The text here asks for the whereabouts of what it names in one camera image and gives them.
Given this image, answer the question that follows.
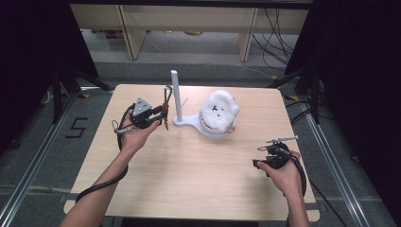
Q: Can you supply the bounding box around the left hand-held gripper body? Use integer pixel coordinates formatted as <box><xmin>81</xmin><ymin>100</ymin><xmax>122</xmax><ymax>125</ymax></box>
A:
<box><xmin>130</xmin><ymin>96</ymin><xmax>159</xmax><ymax>130</ymax></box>

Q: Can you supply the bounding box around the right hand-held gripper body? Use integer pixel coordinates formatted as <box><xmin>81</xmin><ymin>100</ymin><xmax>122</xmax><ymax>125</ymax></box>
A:
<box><xmin>255</xmin><ymin>134</ymin><xmax>300</xmax><ymax>171</ymax></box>

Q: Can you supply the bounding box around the keychain with gingerbread charm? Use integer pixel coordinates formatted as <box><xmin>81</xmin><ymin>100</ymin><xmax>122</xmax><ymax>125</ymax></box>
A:
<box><xmin>162</xmin><ymin>84</ymin><xmax>174</xmax><ymax>132</ymax></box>

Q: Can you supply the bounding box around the white branched stand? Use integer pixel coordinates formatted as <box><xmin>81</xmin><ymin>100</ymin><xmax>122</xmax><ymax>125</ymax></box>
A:
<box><xmin>163</xmin><ymin>69</ymin><xmax>236</xmax><ymax>140</ymax></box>

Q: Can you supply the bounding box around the white fluffy pouch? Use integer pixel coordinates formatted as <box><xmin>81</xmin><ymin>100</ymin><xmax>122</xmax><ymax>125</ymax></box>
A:
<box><xmin>200</xmin><ymin>89</ymin><xmax>241</xmax><ymax>133</ymax></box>

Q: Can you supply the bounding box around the person's right hand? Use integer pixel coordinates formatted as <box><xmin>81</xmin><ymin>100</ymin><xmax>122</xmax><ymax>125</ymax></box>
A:
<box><xmin>256</xmin><ymin>149</ymin><xmax>303</xmax><ymax>199</ymax></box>

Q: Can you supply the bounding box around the person's left hand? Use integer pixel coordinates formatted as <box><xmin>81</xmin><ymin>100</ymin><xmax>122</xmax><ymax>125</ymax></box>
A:
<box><xmin>118</xmin><ymin>109</ymin><xmax>162</xmax><ymax>156</ymax></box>

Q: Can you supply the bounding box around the beige wooden furniture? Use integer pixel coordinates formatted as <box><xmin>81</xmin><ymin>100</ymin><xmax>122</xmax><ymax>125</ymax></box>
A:
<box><xmin>69</xmin><ymin>3</ymin><xmax>310</xmax><ymax>62</ymax></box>

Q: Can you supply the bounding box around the black metal stand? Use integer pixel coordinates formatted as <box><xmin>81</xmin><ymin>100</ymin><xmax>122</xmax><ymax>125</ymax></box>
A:
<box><xmin>51</xmin><ymin>61</ymin><xmax>115</xmax><ymax>125</ymax></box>
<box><xmin>267</xmin><ymin>65</ymin><xmax>323</xmax><ymax>125</ymax></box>

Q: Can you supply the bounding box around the black curtain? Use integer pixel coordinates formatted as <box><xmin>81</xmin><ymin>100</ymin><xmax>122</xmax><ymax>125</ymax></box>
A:
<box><xmin>0</xmin><ymin>0</ymin><xmax>100</xmax><ymax>156</ymax></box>
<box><xmin>284</xmin><ymin>0</ymin><xmax>401</xmax><ymax>223</ymax></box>

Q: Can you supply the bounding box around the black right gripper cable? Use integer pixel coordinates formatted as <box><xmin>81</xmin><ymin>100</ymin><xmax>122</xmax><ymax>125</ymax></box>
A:
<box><xmin>273</xmin><ymin>145</ymin><xmax>348</xmax><ymax>227</ymax></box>

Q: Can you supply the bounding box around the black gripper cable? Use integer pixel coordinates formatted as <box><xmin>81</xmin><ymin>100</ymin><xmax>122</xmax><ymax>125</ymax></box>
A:
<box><xmin>75</xmin><ymin>103</ymin><xmax>136</xmax><ymax>203</ymax></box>
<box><xmin>273</xmin><ymin>145</ymin><xmax>348</xmax><ymax>227</ymax></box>

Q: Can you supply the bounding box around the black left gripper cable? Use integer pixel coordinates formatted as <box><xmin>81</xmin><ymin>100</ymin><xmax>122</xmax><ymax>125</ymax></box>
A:
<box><xmin>75</xmin><ymin>103</ymin><xmax>136</xmax><ymax>203</ymax></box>

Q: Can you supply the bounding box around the aluminium rail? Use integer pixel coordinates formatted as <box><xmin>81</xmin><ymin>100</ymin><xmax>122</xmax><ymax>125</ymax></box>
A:
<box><xmin>0</xmin><ymin>90</ymin><xmax>80</xmax><ymax>227</ymax></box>
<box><xmin>298</xmin><ymin>103</ymin><xmax>373</xmax><ymax>227</ymax></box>

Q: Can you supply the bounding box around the bundle of black cables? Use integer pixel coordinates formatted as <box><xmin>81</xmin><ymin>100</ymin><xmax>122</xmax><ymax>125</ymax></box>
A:
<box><xmin>251</xmin><ymin>8</ymin><xmax>301</xmax><ymax>71</ymax></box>

